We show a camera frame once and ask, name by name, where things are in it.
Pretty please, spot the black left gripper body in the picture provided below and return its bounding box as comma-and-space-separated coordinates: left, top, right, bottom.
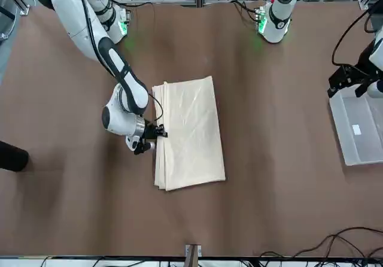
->
344, 65, 373, 85

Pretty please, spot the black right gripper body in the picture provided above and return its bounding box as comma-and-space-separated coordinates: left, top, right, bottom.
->
144, 124, 159, 139

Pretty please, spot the beige tablecloth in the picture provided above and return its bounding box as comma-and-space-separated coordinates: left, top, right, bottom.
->
151, 75, 226, 192

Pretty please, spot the clear plastic bin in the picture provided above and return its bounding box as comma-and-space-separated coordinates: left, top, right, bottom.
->
329, 83, 383, 166

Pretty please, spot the black vase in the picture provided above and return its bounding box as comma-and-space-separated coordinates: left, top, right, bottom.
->
0, 140, 29, 172

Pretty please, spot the black cable with metal connector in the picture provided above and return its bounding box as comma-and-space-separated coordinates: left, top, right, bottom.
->
76, 0, 165, 124

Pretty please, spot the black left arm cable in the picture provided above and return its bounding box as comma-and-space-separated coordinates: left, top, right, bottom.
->
331, 3, 379, 68

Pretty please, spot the long black cable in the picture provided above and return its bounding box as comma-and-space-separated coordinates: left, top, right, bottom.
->
259, 226, 383, 260

